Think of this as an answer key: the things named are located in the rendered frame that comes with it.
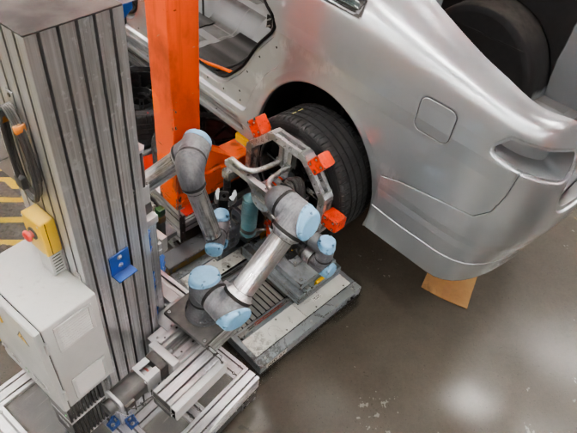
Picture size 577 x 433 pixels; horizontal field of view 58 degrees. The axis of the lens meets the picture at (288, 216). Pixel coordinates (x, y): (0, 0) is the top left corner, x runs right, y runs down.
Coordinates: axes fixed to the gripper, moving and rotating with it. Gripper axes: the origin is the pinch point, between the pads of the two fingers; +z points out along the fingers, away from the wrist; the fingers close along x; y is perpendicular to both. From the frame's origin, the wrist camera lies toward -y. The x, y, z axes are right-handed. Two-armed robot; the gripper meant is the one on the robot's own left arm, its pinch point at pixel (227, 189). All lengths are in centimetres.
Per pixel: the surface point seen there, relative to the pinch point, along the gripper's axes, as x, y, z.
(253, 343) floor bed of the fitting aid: 20, 75, -38
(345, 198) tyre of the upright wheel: 55, -13, -13
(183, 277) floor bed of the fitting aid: -23, 75, 2
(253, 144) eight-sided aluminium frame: 11.2, -14.9, 17.8
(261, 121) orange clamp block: 13.9, -27.9, 19.4
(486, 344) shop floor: 157, 83, -23
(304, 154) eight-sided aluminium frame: 34.2, -29.1, -4.2
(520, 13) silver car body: 167, -51, 128
